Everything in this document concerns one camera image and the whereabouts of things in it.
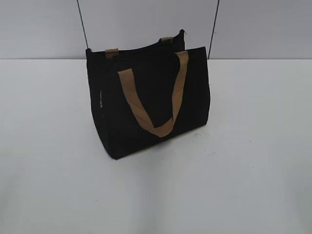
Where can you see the black canvas tote bag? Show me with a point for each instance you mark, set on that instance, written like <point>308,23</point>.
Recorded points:
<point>155,73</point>

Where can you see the tan front bag handle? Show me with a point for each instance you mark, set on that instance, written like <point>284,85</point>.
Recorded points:
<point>127,80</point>

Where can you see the tan bag handle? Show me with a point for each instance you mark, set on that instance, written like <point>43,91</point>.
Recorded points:
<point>127,80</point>
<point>163,42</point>

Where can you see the tan rear bag handle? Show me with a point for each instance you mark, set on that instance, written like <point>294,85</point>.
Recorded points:
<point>163,42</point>

